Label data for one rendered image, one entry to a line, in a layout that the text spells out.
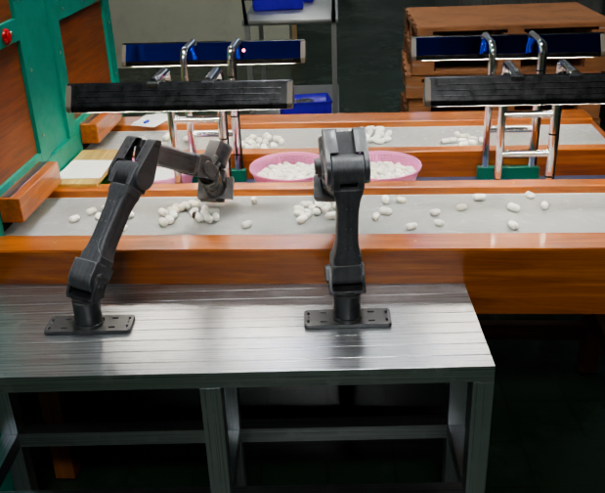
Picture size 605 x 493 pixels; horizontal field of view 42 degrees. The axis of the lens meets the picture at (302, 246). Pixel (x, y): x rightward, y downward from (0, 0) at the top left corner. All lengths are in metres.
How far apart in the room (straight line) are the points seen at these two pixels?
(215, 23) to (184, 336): 5.96
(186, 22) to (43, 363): 6.06
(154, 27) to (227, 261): 5.83
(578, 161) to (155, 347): 1.57
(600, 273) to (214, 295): 0.95
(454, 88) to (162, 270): 0.90
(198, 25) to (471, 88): 5.65
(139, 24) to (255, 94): 5.62
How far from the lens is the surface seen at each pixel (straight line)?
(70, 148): 2.73
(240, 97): 2.14
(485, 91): 2.14
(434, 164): 2.66
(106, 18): 3.19
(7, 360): 1.85
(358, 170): 1.61
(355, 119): 2.99
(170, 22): 7.65
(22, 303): 2.07
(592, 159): 2.75
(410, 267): 1.96
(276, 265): 1.97
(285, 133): 2.93
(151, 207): 2.34
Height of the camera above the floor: 1.61
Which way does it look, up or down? 25 degrees down
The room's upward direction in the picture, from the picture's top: 2 degrees counter-clockwise
